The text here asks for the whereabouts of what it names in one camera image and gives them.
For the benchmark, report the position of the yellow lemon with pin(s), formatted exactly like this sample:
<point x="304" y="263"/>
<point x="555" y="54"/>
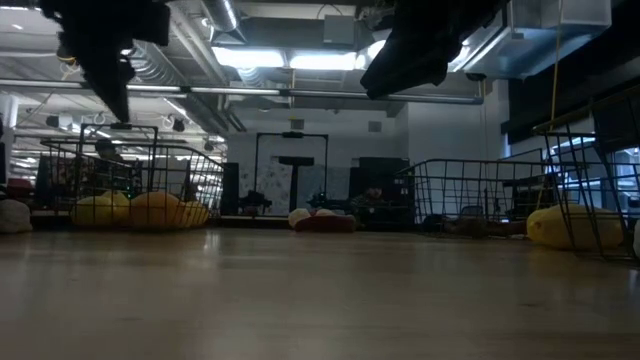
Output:
<point x="617" y="227"/>
<point x="575" y="227"/>
<point x="116" y="197"/>
<point x="92" y="214"/>
<point x="195" y="215"/>
<point x="535" y="225"/>

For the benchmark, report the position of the bright ceiling light panel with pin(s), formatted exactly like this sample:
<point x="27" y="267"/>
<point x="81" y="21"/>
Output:
<point x="322" y="61"/>

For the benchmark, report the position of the black T-shaped stand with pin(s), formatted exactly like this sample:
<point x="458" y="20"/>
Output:
<point x="295" y="161"/>

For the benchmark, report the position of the round silver ventilation duct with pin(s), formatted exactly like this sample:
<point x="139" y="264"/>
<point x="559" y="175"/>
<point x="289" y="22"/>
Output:
<point x="150" y="65"/>

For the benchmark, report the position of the black background robot arm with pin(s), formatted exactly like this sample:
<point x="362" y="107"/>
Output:
<point x="325" y="200"/>
<point x="255" y="200"/>

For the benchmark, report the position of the red background object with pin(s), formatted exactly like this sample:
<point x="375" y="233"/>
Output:
<point x="20" y="185"/>

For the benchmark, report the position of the black background rig frame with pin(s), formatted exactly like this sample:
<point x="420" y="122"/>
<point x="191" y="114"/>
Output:
<point x="292" y="135"/>

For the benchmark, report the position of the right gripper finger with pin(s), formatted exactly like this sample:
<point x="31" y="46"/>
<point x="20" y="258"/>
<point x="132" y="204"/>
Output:
<point x="390" y="55"/>
<point x="420" y="72"/>

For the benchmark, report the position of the grey ceiling junction box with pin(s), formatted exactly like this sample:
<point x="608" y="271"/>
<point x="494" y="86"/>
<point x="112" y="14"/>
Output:
<point x="339" y="29"/>

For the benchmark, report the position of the long horizontal ceiling pipe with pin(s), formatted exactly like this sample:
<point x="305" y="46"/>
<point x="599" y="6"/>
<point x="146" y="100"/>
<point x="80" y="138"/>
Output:
<point x="300" y="93"/>

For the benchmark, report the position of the black pillar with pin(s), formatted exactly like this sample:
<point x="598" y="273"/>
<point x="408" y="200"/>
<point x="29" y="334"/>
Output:
<point x="230" y="190"/>

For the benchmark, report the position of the black cabinet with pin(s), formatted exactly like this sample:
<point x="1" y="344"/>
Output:
<point x="380" y="175"/>

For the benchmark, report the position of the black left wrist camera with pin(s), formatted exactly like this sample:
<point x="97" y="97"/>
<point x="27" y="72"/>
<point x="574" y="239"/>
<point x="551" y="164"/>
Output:
<point x="150" y="25"/>

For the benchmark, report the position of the black ceiling camera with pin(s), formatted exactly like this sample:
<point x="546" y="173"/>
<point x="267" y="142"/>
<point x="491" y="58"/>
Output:
<point x="475" y="76"/>

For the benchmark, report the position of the orange mango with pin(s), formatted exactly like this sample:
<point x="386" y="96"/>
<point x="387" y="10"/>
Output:
<point x="155" y="210"/>

